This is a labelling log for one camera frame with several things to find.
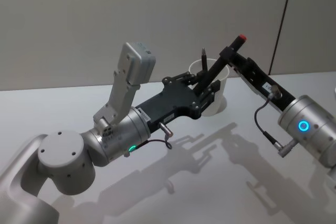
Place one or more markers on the white paper cup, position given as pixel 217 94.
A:
pixel 221 77

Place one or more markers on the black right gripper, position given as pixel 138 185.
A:
pixel 265 82

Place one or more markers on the dark grey pen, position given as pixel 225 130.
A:
pixel 204 60

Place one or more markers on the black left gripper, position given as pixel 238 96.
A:
pixel 173 100

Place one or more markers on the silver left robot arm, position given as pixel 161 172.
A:
pixel 65 153

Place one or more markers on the black marker with red cap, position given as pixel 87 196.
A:
pixel 218 65

